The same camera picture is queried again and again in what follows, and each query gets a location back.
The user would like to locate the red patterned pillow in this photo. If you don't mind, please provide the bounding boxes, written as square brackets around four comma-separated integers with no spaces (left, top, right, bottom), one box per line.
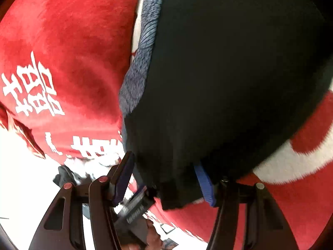
[0,106,46,160]

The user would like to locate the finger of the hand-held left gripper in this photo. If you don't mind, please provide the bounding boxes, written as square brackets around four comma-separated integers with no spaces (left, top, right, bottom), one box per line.
[132,184,149,201]

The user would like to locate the person's left hand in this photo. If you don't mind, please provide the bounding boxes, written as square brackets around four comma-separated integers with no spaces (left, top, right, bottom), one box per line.
[144,219,164,248]

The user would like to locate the dark grey garment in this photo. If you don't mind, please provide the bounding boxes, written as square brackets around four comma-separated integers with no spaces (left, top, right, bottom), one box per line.
[53,165,92,188]

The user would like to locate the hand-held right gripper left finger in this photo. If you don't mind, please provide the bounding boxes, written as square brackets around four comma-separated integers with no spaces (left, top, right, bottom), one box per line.
[29,151,136,250]

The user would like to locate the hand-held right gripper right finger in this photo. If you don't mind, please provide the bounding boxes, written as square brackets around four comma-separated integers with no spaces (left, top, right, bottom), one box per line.
[194,163,299,250]

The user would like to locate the red printed blanket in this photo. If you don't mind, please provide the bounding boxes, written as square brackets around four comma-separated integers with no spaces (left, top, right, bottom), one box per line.
[0,0,333,250]

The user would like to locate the black pants with grey-blue trim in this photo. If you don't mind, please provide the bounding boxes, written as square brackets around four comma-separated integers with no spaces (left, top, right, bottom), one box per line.
[118,0,333,211]

